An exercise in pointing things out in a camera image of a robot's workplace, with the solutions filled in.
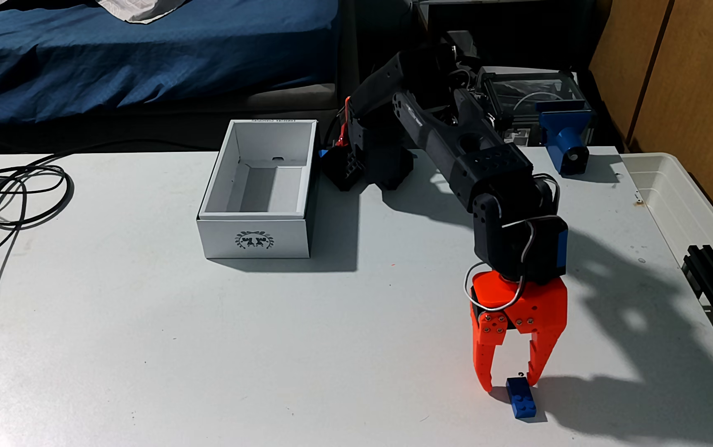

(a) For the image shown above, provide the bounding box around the blue toy brick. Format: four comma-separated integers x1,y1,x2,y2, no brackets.
507,377,538,420

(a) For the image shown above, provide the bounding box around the white cardboard box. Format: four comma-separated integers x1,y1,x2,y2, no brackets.
195,118,319,260

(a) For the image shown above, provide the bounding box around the white plastic bin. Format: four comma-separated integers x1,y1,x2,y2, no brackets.
622,152,713,293

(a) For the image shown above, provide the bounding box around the wooden cabinet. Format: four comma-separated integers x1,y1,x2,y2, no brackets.
589,0,713,250

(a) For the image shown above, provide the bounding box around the grey bed base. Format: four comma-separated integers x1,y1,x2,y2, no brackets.
0,82,340,154

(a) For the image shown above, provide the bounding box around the blue bed sheet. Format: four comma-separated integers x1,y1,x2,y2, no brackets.
0,0,340,123

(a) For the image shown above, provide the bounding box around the white cloth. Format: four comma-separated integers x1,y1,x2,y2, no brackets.
96,0,187,24

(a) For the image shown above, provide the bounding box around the blue printed clamp mount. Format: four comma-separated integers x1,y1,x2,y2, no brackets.
538,102,595,177

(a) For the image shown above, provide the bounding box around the clear plastic enclosure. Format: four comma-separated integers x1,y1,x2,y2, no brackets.
477,65,588,148

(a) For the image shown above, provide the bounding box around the black cable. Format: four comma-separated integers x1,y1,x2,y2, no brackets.
0,138,217,362

